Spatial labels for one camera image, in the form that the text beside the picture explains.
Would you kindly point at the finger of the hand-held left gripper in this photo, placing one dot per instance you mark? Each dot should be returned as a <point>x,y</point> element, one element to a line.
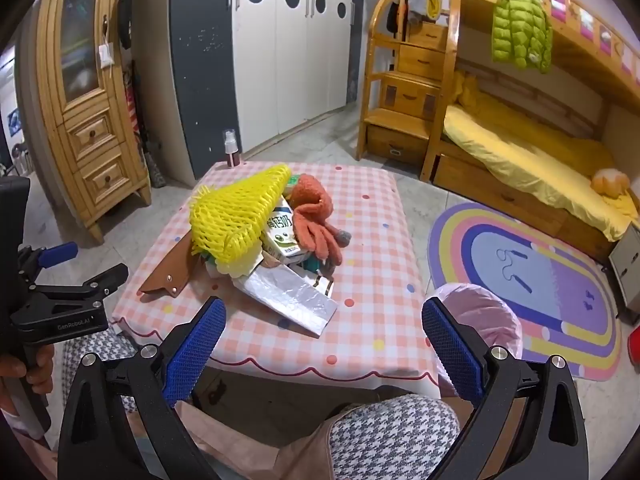
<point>107,280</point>
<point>57,254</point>

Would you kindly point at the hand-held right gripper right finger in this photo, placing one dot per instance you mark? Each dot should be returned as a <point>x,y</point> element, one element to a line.
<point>452,350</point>

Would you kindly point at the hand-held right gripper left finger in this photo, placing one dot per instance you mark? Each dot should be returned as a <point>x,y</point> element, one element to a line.
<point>195,355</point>

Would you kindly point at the person's left hand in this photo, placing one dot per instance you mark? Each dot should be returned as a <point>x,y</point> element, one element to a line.
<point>44,365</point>

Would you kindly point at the brown leather sheath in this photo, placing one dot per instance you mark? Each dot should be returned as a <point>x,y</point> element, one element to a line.
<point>167,272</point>

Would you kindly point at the houndstooth pants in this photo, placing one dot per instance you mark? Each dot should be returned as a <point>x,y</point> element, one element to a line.
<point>400,425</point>

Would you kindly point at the pale pink cloth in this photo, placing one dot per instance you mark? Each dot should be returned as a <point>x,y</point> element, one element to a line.
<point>240,455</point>

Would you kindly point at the rainbow oval rug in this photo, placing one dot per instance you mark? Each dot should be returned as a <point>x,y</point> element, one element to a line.
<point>525,265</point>

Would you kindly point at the silver foil bag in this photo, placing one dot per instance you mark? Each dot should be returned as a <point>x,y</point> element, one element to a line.
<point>295,300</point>

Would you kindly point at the wooden cabinet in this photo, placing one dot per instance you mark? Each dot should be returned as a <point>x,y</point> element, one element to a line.
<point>95,135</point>

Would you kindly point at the pink checkered tablecloth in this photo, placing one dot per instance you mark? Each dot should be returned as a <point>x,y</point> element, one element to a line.
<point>370,240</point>

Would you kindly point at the yellow foam fruit net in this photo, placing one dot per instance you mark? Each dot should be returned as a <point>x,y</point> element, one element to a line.
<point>235,210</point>

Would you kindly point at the white milk carton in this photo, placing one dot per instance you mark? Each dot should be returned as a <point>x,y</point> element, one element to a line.
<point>280,232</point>

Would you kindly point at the small spray bottle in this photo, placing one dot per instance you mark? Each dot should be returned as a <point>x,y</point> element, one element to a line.
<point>232,152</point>

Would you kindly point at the red bin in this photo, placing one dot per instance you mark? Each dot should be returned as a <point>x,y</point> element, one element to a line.
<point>635,342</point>

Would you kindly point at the grey nightstand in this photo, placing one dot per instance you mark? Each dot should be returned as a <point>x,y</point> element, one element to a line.
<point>627,265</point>

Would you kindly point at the yellow bed sheet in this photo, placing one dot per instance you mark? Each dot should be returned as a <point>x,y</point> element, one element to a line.
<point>515,155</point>

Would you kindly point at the white hanging tag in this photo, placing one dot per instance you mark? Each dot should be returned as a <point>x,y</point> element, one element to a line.
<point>106,55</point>

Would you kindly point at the orange white plush toy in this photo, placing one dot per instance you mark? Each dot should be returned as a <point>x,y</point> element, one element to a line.
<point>610,180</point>

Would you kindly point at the wooden stair drawers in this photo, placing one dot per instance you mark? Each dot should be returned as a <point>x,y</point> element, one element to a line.
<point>400,95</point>

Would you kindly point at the white wardrobe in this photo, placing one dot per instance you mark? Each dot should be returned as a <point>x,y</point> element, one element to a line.
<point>285,60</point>

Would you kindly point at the wooden bunk bed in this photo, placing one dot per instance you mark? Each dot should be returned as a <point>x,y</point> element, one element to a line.
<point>580,60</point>

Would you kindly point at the dark grey wall panel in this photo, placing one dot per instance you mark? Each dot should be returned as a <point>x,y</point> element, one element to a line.
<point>200,85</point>

